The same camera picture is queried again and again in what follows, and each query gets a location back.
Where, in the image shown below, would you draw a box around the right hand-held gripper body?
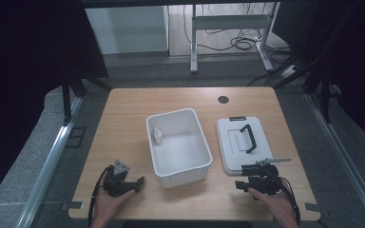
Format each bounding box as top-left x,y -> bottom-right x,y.
248,158 -> 293,197

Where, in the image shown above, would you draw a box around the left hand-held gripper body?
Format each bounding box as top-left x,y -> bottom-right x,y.
102,159 -> 137,199

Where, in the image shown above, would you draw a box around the white lid with black handle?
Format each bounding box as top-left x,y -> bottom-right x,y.
216,115 -> 275,177

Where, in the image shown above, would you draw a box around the white plastic storage box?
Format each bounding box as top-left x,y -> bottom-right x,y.
145,107 -> 214,189

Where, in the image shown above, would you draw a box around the person's left hand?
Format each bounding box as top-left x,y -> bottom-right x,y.
89,185 -> 137,228

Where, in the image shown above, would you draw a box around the person's right hand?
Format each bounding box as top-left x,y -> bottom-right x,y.
247,187 -> 299,228

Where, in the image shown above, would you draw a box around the small white bottle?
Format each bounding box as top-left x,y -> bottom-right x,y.
152,126 -> 164,145

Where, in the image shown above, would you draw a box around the black metal stand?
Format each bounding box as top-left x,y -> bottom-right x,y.
60,74 -> 88,125
302,60 -> 343,125

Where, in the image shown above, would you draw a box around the white power strip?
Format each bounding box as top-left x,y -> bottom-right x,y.
279,64 -> 299,80

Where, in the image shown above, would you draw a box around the black curtain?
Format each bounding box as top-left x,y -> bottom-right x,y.
271,0 -> 365,153
0,0 -> 109,210

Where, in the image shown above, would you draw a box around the white cabinet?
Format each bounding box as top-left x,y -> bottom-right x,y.
85,5 -> 170,55

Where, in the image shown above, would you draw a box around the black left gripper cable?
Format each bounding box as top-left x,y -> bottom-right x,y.
86,165 -> 113,228

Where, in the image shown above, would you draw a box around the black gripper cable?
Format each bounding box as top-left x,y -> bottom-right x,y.
86,165 -> 113,228
267,172 -> 301,226

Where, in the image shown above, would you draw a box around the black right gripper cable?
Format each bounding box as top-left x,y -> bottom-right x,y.
267,172 -> 301,226

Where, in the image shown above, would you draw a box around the aluminium floor rail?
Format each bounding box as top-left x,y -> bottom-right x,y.
14,95 -> 85,228
305,92 -> 365,223

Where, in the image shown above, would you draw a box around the black floor cables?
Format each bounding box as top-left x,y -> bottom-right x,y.
182,3 -> 294,53

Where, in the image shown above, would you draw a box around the white metal desk frame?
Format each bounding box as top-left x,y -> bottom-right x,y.
189,2 -> 276,74

